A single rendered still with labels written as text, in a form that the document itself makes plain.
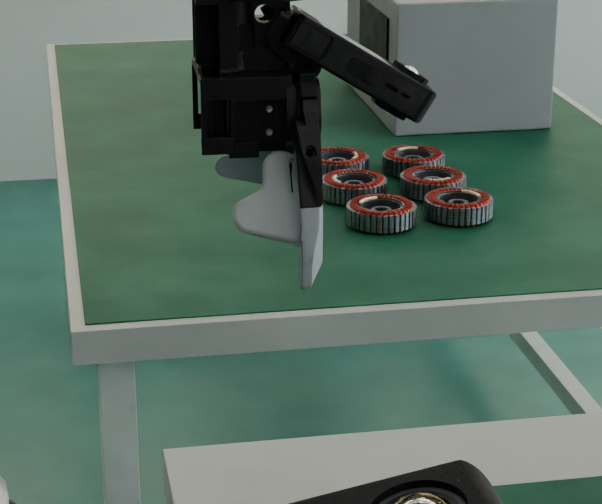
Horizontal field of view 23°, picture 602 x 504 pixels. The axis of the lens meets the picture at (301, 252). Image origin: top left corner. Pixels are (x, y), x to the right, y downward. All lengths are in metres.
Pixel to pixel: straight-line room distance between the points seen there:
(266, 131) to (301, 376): 2.62
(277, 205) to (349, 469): 0.67
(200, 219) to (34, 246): 2.18
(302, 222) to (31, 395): 2.61
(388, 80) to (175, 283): 1.15
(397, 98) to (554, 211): 1.46
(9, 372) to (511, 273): 1.80
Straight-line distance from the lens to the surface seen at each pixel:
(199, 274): 2.13
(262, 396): 3.48
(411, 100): 1.00
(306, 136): 0.96
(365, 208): 2.35
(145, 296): 2.06
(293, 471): 1.59
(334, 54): 0.98
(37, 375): 3.64
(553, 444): 1.67
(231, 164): 1.07
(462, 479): 0.34
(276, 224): 0.97
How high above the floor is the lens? 1.51
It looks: 20 degrees down
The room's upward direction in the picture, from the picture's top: straight up
